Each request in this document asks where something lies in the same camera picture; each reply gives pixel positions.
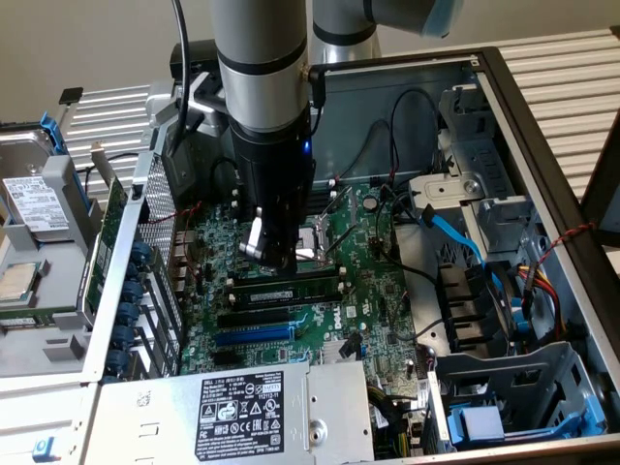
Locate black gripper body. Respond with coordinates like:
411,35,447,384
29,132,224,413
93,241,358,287
230,115,317,214

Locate green RAM stick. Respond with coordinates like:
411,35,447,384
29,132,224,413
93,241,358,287
0,305,81,326
231,274,341,312

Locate CPU socket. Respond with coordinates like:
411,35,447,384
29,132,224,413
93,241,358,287
294,217,340,272

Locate long black expansion slot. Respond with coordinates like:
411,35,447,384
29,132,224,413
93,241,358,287
216,308,292,329

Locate green Dell motherboard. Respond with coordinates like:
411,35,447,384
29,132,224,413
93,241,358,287
176,181,427,393

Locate blue expansion slot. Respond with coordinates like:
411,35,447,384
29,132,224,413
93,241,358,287
214,325,295,347

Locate blue card latch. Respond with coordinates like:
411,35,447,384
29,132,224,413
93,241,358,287
104,349,131,377
120,275,146,301
111,325,138,349
129,240,154,266
117,300,141,325

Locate open PC case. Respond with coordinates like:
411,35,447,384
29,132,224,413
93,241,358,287
79,46,620,465

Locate small silver heatsink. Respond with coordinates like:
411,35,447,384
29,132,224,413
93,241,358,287
320,341,363,365

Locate green graphics card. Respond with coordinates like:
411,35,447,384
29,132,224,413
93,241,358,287
79,139,131,321

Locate black fan shroud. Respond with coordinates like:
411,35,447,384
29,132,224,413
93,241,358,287
435,261,517,359

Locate grey parts rack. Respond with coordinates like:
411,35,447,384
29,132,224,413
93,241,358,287
0,154,106,379

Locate metal optical drive cage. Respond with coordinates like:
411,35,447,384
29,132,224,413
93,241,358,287
409,84,546,256

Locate silver power supply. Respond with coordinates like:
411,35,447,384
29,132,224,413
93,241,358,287
84,360,377,465

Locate silver hard disk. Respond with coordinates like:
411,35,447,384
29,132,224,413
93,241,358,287
0,128,73,243

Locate silver CPU chip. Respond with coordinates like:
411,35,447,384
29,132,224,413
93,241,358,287
0,262,43,305

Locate blue caddy in bay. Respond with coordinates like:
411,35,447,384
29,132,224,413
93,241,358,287
448,399,606,450

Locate metal disk bay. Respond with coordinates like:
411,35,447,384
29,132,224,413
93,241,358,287
425,341,609,454

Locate blue case button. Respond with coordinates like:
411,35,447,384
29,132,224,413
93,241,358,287
31,435,58,465

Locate wire locking lever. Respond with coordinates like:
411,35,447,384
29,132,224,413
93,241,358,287
323,223,360,257

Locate short red black twisted wire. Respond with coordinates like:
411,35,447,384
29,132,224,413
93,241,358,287
146,201,203,227

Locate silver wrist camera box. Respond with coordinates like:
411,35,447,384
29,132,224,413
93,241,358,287
168,41,233,141

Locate black tool connector wire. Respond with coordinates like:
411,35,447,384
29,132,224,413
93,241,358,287
302,62,328,140

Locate looped black wire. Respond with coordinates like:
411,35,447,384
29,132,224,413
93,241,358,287
387,88,443,193

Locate black camera cable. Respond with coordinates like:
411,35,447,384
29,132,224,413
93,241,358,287
171,0,204,161

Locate thin black table cable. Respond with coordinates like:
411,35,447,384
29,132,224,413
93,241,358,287
82,152,141,193

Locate blue flat data wire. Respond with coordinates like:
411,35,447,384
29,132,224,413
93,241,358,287
421,202,508,311

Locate yellow black power wire bundle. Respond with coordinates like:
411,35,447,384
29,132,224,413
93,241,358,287
366,382,422,459

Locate red yellow power wires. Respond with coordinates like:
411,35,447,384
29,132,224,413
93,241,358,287
512,263,568,340

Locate long red black twisted wire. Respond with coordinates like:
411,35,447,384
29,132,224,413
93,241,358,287
537,221,600,266

